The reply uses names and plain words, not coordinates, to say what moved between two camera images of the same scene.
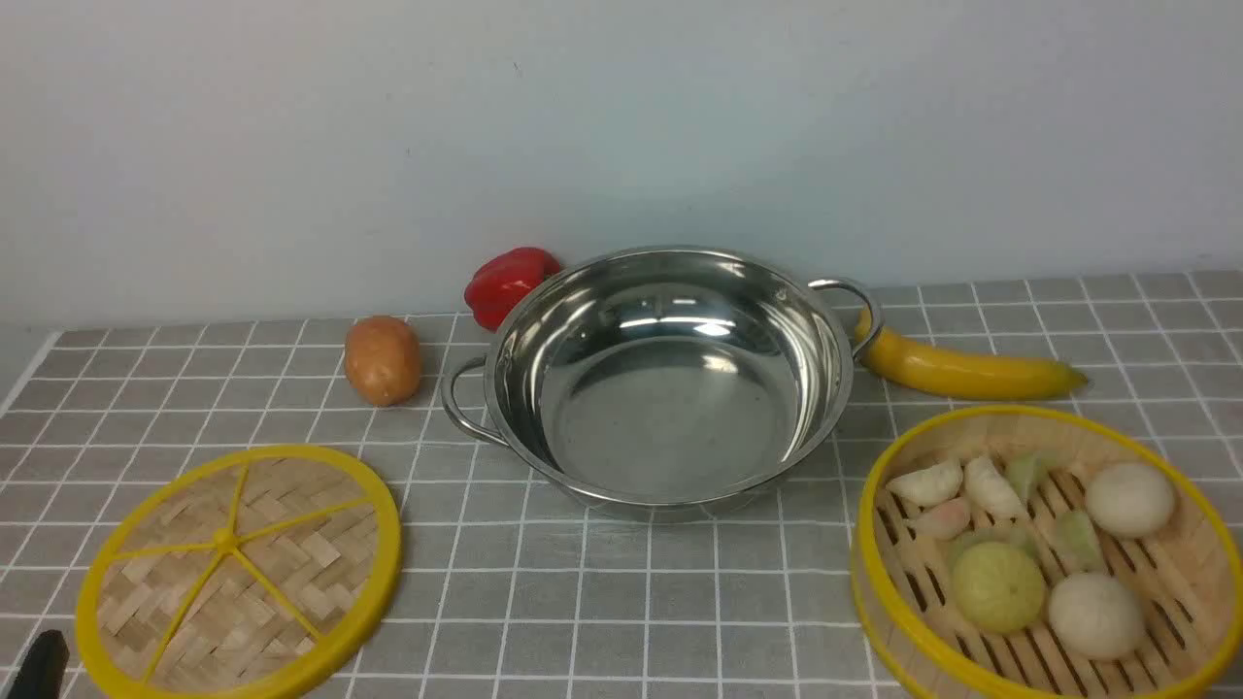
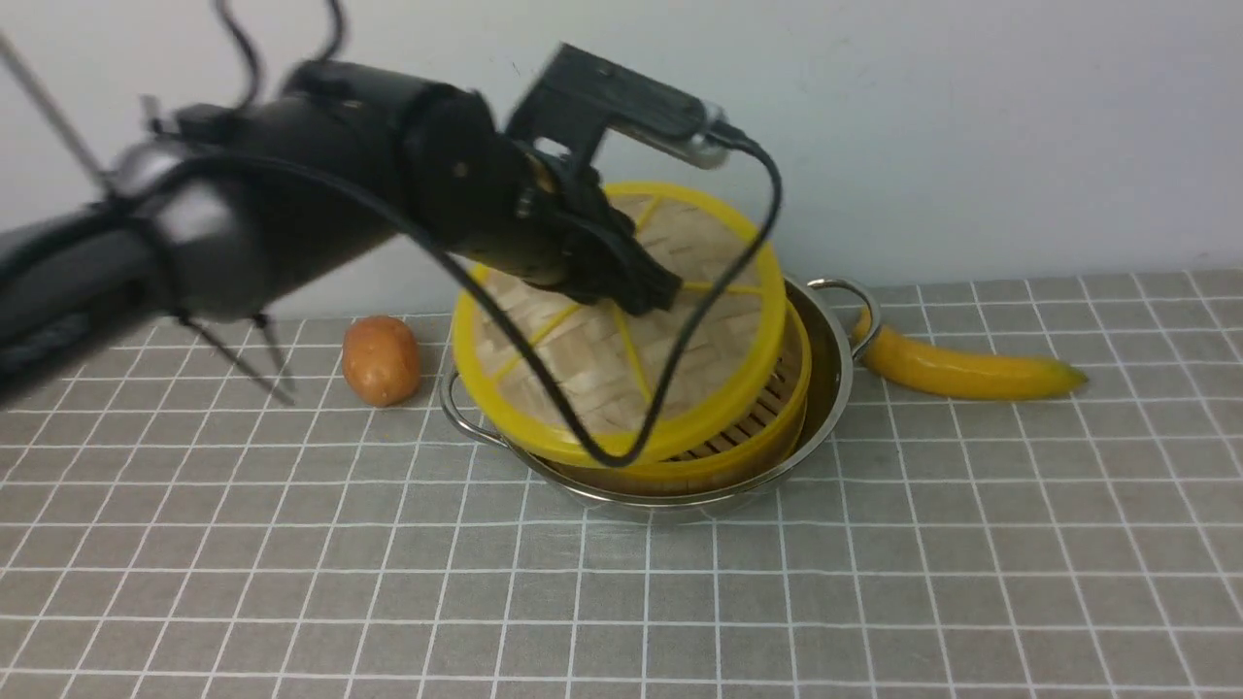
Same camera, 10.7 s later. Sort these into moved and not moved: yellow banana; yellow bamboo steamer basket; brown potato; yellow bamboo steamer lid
Moved: yellow bamboo steamer lid; yellow bamboo steamer basket
Not moved: yellow banana; brown potato
